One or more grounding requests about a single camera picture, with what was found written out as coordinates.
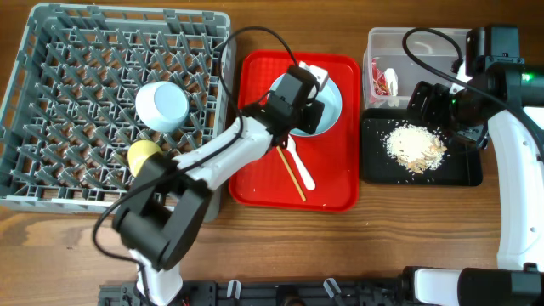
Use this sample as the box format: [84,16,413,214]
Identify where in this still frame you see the light blue plate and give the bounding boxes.
[290,79,343,137]

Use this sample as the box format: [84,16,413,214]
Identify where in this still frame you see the white plastic fork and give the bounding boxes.
[286,135,316,190]

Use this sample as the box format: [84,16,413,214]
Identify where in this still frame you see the green bowl with food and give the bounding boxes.
[135,81,190,133]

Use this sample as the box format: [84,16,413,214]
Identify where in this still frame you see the yellow plastic cup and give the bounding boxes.
[127,140,162,177]

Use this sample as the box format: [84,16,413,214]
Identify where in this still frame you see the red snack wrapper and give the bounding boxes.
[371,59,389,106]

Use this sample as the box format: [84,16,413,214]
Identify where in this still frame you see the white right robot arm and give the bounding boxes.
[399,25,543,305]

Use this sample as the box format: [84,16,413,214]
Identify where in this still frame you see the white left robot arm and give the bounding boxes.
[112,62,329,305]

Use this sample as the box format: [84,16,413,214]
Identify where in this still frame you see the grey dishwasher rack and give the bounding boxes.
[1,3,235,214]

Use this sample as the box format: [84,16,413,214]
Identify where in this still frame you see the wooden chopstick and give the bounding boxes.
[275,146,307,201]

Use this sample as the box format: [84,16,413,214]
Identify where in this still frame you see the rice and food scraps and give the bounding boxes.
[382,124,448,174]

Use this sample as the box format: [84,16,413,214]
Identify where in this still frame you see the red plastic tray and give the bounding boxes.
[229,50,361,213]

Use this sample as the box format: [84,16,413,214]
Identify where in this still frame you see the clear plastic bin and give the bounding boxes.
[362,27,458,109]

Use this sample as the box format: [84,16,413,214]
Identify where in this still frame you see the black tray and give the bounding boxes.
[360,108,483,186]

